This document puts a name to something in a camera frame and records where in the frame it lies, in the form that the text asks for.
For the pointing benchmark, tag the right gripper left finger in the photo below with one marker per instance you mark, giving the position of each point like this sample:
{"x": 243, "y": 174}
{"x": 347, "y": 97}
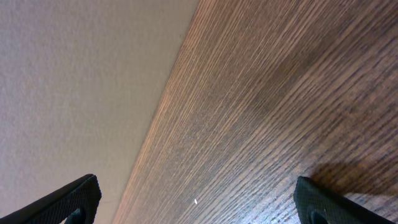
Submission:
{"x": 76, "y": 202}

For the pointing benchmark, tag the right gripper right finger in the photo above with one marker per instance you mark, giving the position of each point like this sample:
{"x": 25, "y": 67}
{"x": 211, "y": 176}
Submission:
{"x": 318, "y": 205}

